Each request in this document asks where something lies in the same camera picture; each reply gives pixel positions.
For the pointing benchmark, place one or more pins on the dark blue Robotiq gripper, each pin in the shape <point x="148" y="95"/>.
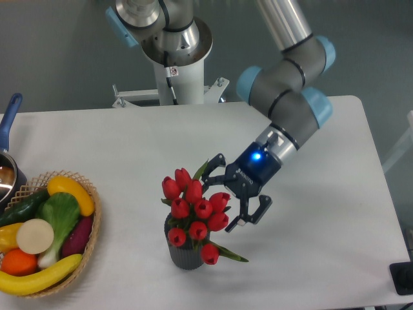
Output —
<point x="248" y="174"/>

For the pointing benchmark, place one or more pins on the red tulip bouquet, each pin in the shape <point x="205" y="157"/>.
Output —
<point x="196" y="216"/>

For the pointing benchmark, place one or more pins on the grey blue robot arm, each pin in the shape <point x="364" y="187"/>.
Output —
<point x="282" y="93"/>

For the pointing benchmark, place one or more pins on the dark grey ribbed vase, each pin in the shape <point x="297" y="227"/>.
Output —
<point x="184" y="257"/>

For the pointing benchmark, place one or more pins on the purple sweet potato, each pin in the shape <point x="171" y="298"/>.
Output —
<point x="78" y="238"/>

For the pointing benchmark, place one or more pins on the green bok choy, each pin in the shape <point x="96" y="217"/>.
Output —
<point x="61" y="211"/>

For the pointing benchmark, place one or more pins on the black device at table edge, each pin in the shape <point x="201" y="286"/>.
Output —
<point x="402" y="277"/>

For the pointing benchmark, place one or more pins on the yellow squash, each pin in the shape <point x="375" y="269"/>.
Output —
<point x="68" y="185"/>

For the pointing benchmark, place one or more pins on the woven wicker basket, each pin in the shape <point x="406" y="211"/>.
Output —
<point x="40" y="183"/>

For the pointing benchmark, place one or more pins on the white round radish slice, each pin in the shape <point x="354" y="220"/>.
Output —
<point x="35" y="236"/>

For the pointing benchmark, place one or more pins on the dark green cucumber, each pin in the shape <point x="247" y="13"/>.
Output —
<point x="25" y="209"/>

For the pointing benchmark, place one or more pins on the yellow bell pepper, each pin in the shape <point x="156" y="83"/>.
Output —
<point x="8" y="237"/>

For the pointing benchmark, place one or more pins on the orange fruit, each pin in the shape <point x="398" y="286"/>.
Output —
<point x="19" y="263"/>

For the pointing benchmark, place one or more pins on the yellow banana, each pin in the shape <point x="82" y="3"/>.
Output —
<point x="34" y="283"/>

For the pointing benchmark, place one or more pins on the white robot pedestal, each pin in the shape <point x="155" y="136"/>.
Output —
<point x="178" y="61"/>

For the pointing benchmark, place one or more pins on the white frame at right edge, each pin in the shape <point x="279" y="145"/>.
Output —
<point x="403" y="144"/>

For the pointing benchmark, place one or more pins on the blue handled saucepan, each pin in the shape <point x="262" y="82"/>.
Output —
<point x="12" y="178"/>

